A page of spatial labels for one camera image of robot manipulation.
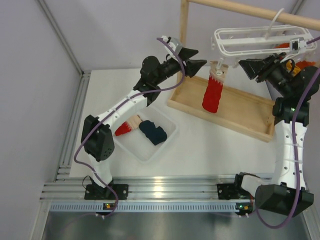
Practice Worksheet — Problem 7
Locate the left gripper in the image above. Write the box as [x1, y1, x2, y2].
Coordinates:
[153, 47, 206, 85]

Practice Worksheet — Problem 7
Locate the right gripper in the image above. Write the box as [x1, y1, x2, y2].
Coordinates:
[239, 52, 293, 98]

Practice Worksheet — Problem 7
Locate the red and beige sock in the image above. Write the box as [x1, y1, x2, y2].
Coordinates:
[202, 60, 229, 114]

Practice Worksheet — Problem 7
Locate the white plastic clip hanger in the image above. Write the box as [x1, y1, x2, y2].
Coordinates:
[211, 9, 318, 67]

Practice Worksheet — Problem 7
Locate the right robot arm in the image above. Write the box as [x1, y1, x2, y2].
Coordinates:
[233, 53, 320, 217]

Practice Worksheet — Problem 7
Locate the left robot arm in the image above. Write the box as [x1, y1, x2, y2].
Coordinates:
[81, 47, 207, 199]

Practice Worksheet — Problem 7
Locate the orange sock far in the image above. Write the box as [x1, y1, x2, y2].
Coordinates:
[275, 43, 290, 49]

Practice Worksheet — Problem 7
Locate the orange sock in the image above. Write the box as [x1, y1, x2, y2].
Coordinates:
[296, 60, 316, 70]
[275, 43, 290, 49]

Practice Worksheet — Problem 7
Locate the yellow sock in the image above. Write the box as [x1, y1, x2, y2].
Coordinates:
[285, 59, 301, 76]

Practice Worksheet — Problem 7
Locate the orange sock near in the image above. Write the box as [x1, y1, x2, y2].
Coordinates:
[296, 60, 316, 70]

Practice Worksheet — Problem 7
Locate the navy blue sock pair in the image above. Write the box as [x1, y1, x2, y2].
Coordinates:
[139, 120, 168, 146]

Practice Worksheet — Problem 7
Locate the clear plastic bin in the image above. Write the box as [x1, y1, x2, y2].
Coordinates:
[114, 106, 179, 164]

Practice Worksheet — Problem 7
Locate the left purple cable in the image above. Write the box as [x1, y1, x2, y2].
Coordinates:
[74, 36, 187, 219]

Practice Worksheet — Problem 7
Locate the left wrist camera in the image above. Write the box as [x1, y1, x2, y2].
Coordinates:
[160, 35, 183, 57]

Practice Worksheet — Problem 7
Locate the wooden drying rack frame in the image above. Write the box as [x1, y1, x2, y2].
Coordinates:
[167, 0, 320, 142]

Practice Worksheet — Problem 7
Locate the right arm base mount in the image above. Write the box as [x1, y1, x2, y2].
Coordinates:
[216, 172, 251, 200]

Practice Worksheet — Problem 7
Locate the aluminium rail beam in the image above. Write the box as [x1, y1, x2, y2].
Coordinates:
[39, 175, 235, 202]

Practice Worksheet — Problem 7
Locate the aluminium corner frame post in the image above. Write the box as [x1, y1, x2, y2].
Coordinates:
[36, 0, 84, 76]

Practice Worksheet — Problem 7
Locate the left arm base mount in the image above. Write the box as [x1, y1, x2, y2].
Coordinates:
[82, 175, 129, 200]

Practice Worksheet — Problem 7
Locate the grey slotted cable duct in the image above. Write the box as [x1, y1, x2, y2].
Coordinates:
[49, 201, 252, 213]

